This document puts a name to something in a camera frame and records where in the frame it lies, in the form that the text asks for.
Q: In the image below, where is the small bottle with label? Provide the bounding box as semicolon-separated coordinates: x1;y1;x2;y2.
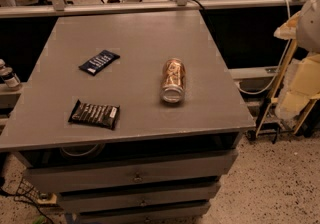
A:
0;59;22;90

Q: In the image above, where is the black floor cable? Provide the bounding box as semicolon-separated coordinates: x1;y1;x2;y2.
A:
0;177;54;224

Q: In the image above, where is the white cable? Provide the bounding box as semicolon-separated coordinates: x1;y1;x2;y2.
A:
237;0;293;96

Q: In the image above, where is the orange soda can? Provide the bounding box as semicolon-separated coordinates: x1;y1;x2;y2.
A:
161;58;185;104

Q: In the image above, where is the black chocolate bar wrapper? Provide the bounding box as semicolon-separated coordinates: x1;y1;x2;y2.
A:
68;100;120;130

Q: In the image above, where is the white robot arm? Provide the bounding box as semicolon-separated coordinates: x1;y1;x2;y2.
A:
296;0;320;53

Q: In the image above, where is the grey drawer cabinet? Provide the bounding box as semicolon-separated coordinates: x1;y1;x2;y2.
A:
0;11;254;224

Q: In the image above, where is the dark blue snack packet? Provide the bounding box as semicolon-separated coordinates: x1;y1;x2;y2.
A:
79;50;120;76

